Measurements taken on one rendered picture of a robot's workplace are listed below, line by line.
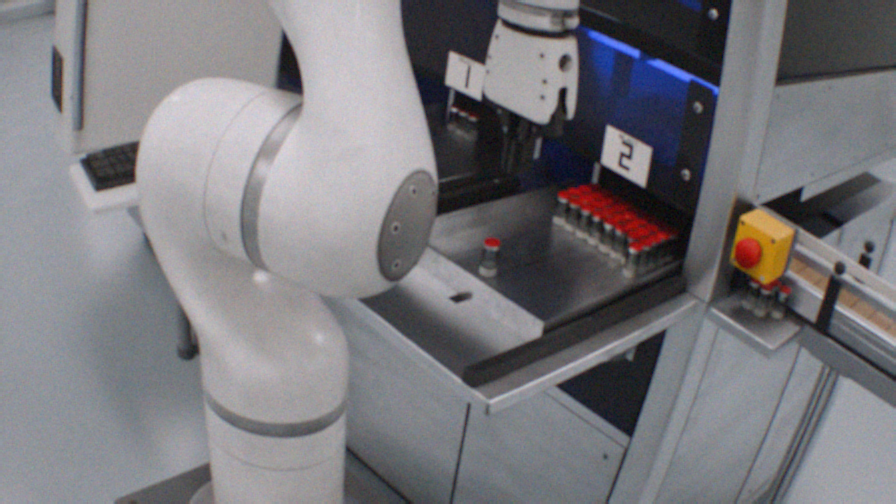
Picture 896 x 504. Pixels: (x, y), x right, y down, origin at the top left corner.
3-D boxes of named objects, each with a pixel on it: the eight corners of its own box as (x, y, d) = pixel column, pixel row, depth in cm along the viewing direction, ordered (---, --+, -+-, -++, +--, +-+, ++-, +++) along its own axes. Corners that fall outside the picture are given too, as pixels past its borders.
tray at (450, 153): (440, 119, 174) (443, 101, 172) (545, 176, 158) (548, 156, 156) (278, 154, 153) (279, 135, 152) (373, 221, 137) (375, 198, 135)
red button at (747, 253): (741, 255, 121) (748, 229, 119) (762, 269, 118) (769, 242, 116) (728, 262, 118) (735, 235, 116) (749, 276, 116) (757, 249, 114)
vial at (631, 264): (628, 269, 133) (634, 240, 131) (639, 276, 132) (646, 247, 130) (618, 273, 132) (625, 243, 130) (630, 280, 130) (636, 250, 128)
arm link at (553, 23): (597, 11, 97) (593, 35, 98) (538, -11, 103) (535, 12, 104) (544, 12, 92) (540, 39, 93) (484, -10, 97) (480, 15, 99)
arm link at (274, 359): (292, 458, 67) (302, 148, 56) (123, 358, 74) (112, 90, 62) (376, 385, 77) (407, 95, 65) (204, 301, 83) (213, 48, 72)
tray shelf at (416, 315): (421, 119, 178) (422, 110, 177) (723, 296, 134) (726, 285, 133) (193, 173, 149) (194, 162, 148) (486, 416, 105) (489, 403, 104)
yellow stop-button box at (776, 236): (752, 250, 126) (763, 204, 123) (787, 272, 122) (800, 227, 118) (726, 263, 122) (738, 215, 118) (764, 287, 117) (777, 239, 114)
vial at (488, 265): (487, 267, 129) (492, 237, 127) (499, 274, 128) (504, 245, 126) (475, 271, 128) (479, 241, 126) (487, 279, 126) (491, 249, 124)
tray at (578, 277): (570, 198, 151) (574, 178, 150) (695, 272, 135) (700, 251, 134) (396, 251, 130) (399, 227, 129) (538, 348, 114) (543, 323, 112)
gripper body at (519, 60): (595, 29, 97) (581, 123, 103) (527, 3, 104) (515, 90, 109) (547, 32, 93) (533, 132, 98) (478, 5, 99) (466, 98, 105)
